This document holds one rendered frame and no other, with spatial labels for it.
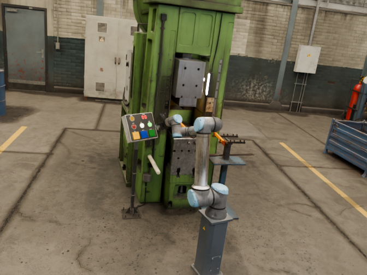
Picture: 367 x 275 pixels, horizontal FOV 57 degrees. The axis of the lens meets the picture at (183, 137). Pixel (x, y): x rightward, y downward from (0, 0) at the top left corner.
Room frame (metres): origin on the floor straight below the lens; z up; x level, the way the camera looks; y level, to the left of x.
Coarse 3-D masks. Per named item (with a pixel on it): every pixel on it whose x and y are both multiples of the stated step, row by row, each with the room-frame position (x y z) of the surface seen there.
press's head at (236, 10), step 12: (144, 0) 4.10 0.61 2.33; (156, 0) 3.63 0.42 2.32; (168, 0) 3.67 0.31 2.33; (180, 0) 3.71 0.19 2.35; (192, 0) 3.76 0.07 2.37; (204, 0) 3.82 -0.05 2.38; (216, 0) 3.87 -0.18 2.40; (228, 0) 3.91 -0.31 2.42; (240, 0) 3.96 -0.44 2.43; (228, 12) 3.94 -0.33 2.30; (240, 12) 3.94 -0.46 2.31
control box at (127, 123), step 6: (132, 114) 3.36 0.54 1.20; (138, 114) 3.41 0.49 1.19; (144, 114) 3.46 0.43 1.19; (150, 114) 3.51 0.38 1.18; (126, 120) 3.28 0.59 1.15; (138, 120) 3.37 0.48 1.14; (144, 120) 3.42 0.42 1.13; (150, 120) 3.47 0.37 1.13; (126, 126) 3.27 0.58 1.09; (138, 126) 3.34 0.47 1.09; (144, 126) 3.39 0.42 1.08; (126, 132) 3.27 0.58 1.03; (132, 132) 3.26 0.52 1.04; (156, 132) 3.45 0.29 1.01; (126, 138) 3.26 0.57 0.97; (132, 138) 3.23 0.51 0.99; (144, 138) 3.32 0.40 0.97; (150, 138) 3.37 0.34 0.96
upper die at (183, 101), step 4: (172, 96) 3.93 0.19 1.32; (176, 100) 3.76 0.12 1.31; (180, 100) 3.66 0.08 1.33; (184, 100) 3.68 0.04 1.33; (188, 100) 3.70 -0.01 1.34; (192, 100) 3.71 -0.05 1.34; (196, 100) 3.72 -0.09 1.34; (180, 104) 3.67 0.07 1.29; (184, 104) 3.68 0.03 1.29; (188, 104) 3.70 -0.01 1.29; (192, 104) 3.71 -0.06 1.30
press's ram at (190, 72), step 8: (176, 56) 4.03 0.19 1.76; (176, 64) 3.72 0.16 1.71; (184, 64) 3.66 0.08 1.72; (192, 64) 3.69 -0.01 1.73; (200, 64) 3.72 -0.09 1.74; (176, 72) 3.69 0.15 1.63; (184, 72) 3.67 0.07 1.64; (192, 72) 3.70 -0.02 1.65; (200, 72) 3.73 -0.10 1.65; (176, 80) 3.66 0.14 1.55; (184, 80) 3.67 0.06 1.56; (192, 80) 3.70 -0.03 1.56; (200, 80) 3.73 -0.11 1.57; (176, 88) 3.64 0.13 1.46; (184, 88) 3.67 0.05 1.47; (192, 88) 3.70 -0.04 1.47; (200, 88) 3.74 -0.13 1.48; (176, 96) 3.65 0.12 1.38; (184, 96) 3.68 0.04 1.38; (192, 96) 3.71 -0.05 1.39; (200, 96) 3.74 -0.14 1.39
